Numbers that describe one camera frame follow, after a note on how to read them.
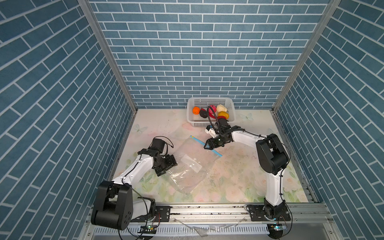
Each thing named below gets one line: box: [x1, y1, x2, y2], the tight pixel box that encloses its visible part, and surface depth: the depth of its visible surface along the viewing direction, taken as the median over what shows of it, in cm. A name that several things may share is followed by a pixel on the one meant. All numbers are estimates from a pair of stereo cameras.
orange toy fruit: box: [192, 106, 201, 115], surface depth 118 cm
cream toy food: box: [216, 104, 228, 113], surface depth 118 cm
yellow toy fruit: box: [217, 111, 229, 120], surface depth 114 cm
